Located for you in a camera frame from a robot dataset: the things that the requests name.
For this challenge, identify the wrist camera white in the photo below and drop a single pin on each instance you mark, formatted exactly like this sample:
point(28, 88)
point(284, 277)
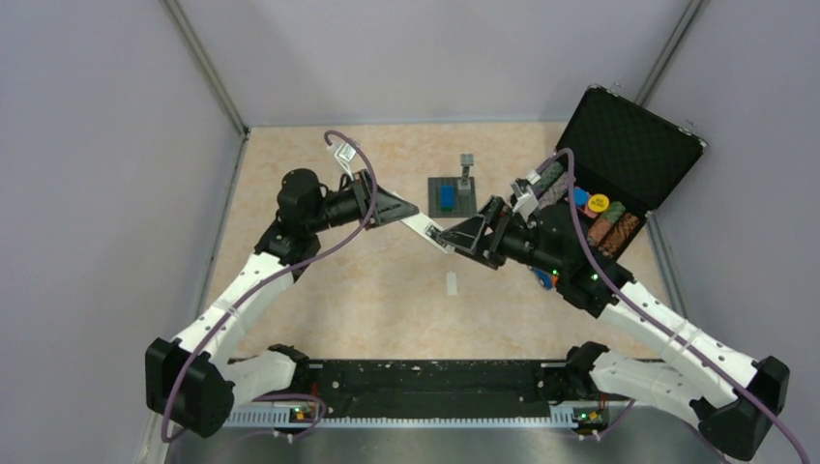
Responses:
point(344, 154)
point(524, 193)

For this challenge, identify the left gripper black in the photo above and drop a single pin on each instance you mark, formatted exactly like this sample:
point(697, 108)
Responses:
point(387, 206)

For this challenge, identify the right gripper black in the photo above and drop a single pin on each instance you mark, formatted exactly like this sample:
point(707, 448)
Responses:
point(469, 236)

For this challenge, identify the white remote battery cover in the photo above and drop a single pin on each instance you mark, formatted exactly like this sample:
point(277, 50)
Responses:
point(451, 284)

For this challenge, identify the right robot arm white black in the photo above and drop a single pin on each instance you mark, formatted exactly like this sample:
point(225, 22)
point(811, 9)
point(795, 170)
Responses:
point(731, 398)

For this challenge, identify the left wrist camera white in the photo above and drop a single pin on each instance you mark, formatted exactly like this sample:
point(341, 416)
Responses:
point(344, 154)

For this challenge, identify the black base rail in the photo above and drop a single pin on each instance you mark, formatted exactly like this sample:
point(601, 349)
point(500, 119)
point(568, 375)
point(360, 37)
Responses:
point(443, 389)

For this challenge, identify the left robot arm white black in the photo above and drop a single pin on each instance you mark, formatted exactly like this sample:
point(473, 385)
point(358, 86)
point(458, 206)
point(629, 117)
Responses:
point(193, 380)

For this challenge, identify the colourful toy car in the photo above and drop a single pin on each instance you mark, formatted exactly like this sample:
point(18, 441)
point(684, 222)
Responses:
point(547, 279)

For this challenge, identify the grey lego baseplate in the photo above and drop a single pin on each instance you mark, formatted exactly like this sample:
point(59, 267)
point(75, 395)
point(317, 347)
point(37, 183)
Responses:
point(465, 205)

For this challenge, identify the white remote control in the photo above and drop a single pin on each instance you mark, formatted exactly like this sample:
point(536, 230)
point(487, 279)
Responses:
point(428, 229)

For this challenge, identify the blue lego brick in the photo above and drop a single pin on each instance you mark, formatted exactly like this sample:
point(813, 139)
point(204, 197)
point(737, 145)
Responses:
point(447, 198)

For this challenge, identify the yellow dealer button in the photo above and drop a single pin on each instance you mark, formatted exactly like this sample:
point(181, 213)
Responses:
point(597, 204)

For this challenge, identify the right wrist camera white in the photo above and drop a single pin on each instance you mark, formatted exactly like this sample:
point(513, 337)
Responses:
point(524, 193)

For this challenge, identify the grey lego tower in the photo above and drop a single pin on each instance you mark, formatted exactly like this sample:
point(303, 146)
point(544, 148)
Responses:
point(464, 184)

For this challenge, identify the black poker chip case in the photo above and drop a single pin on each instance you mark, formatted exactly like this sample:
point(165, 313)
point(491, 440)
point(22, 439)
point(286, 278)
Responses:
point(630, 155)

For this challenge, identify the blue round chip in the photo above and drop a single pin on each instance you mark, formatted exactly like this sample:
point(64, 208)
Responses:
point(580, 197)

